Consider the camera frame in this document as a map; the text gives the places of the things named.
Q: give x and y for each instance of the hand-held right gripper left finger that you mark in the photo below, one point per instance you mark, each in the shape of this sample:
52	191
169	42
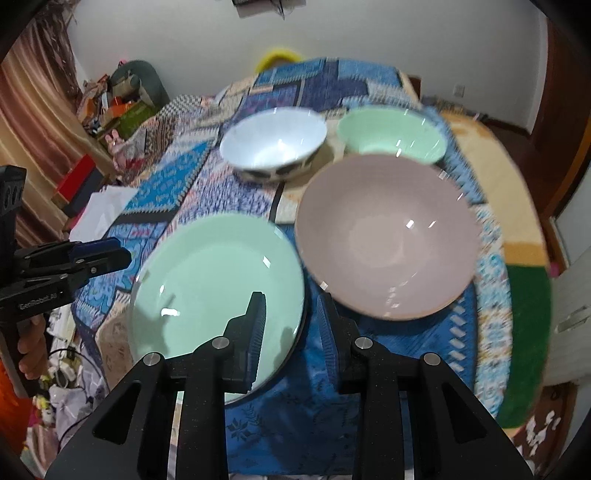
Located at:
258	332

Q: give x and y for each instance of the white folded paper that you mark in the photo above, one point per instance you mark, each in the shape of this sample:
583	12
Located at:
101	207

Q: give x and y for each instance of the blue patchwork blanket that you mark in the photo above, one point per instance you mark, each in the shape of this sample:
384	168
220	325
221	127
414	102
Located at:
194	175

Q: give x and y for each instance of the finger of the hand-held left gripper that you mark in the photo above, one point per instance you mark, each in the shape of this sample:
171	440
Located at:
111	261
99	247

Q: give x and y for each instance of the white appliance with stickers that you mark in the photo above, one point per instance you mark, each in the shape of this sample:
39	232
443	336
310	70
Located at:
572	314

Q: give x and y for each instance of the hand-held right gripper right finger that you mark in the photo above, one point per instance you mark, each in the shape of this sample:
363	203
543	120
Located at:
328	332

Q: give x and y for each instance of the white bowl with dark spots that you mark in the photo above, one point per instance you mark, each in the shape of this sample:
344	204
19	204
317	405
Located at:
272	138

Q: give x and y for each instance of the pink bowl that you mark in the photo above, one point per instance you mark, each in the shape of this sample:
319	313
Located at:
383	240

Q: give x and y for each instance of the person's left hand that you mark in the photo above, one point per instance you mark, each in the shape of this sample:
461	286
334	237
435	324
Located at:
32	346

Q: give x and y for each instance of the pale green bowl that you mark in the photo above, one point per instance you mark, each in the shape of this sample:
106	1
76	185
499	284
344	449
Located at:
392	134

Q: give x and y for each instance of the brown striped curtain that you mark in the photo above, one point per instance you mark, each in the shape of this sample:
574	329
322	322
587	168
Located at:
32	115

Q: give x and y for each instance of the orange bag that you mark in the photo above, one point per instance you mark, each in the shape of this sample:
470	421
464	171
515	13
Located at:
9	406

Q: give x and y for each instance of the white wall socket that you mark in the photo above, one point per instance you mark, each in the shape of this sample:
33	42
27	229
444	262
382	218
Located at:
459	90

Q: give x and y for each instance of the pale green plate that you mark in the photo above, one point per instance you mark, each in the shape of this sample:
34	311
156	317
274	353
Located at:
207	277

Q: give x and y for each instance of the wooden door frame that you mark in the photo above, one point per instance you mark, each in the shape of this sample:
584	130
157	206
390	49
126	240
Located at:
554	138

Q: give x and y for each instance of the green storage box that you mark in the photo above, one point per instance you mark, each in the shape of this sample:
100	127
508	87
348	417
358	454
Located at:
138	115

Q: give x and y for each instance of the pink bunny toy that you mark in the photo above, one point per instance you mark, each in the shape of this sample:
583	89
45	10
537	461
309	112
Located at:
115	147

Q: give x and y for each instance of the dark blue box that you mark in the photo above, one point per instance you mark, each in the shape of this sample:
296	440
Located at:
87	196

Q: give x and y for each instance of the pile of cardboard clutter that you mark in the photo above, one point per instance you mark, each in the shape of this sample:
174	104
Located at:
97	101

